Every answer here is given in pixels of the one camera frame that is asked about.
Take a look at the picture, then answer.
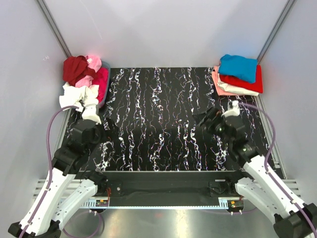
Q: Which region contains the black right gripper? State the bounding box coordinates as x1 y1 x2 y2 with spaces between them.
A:
191 106 232 147

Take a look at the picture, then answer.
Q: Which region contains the blue t shirt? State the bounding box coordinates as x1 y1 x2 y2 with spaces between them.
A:
218 54 258 83

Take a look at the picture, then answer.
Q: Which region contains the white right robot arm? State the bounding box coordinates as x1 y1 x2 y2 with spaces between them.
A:
193 102 317 238

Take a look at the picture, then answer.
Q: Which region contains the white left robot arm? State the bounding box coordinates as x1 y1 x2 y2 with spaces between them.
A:
8 118 119 238

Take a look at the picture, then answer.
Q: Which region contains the folded white t shirt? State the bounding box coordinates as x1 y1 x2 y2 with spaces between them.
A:
211 66 259 96

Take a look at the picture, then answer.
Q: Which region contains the folded salmon t shirt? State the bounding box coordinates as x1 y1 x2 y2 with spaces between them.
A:
211 69 238 97

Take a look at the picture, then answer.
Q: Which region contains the white crumpled t shirt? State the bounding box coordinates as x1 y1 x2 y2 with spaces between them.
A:
59 82 99 112

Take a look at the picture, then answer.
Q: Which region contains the magenta t shirt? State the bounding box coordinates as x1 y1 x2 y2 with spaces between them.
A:
92 67 108 103

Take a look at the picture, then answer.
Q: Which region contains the grey laundry basket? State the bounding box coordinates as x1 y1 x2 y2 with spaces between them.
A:
70 61 111 112

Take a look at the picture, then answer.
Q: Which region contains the folded red t shirt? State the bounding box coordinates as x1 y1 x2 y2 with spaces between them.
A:
219 65 264 94

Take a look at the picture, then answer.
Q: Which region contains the light pink t shirt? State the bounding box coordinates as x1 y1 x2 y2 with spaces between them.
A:
75 55 102 88

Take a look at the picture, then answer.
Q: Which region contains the dark red t shirt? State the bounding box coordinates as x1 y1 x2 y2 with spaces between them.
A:
62 56 97 86

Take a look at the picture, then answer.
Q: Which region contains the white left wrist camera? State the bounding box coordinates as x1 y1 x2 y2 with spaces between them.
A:
82 104 102 124

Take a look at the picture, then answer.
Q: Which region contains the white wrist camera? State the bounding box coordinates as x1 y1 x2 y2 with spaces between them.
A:
222 100 240 118
82 104 102 124

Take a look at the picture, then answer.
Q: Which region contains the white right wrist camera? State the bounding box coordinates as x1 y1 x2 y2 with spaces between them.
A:
222 100 240 118

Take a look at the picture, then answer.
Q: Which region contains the white slotted cable duct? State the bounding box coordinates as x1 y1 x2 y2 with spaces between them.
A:
82 199 108 209

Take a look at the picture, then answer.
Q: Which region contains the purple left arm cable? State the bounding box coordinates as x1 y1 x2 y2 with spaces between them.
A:
18 106 105 238

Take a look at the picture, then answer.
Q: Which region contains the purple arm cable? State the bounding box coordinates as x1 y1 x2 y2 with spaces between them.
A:
18 106 105 238
203 102 317 235

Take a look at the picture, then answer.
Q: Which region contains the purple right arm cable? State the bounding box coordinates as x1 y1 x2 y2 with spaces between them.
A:
203 102 317 235

